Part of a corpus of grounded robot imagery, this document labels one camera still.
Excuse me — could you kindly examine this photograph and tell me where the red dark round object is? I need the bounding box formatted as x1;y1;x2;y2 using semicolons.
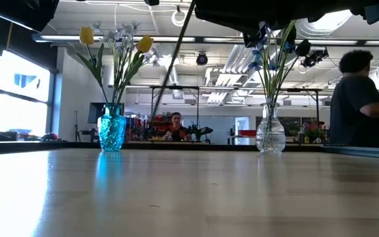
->
41;132;59;142

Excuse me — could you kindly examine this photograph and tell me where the white flower bunch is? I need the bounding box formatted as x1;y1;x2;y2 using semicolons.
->
92;20;164;109

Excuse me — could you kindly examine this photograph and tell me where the white cable coil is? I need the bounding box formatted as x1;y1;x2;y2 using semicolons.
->
171;9;190;28

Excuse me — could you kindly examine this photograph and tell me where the blue flower bunch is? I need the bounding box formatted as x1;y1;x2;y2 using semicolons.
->
247;19;299;149

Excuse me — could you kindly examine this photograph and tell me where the person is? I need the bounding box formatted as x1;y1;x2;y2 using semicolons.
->
329;49;379;149
163;111;192;142

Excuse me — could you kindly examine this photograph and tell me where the clear glass vase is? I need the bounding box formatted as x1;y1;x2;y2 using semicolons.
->
255;101;286;155

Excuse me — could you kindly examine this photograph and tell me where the red bin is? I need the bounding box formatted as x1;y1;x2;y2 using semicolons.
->
238;129;259;138

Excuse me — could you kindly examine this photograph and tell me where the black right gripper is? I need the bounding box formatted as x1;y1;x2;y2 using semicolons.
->
194;0;309;49

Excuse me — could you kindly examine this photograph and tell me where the black tulip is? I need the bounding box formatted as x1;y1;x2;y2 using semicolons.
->
276;39;312;99

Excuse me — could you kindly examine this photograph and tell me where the blue glass vase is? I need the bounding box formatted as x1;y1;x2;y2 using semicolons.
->
97;103;127;153

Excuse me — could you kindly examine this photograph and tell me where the red storage shelf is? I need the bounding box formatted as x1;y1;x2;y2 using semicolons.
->
149;113;174;141

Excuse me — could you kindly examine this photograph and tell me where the black monitor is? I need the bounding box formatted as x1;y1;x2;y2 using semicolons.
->
88;101;104;124

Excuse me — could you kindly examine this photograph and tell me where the yellow tulip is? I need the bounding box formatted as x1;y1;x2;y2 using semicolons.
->
116;35;155;106
74;26;110;106

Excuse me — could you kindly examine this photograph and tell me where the black ceiling spotlight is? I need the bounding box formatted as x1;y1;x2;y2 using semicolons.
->
195;51;209;66
301;49;329;68

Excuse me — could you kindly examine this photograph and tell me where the black workbench frame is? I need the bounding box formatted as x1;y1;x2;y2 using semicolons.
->
109;84;201;139
283;87;320;132

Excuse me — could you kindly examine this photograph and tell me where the thin black stand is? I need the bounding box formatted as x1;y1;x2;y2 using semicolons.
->
73;110;82;142

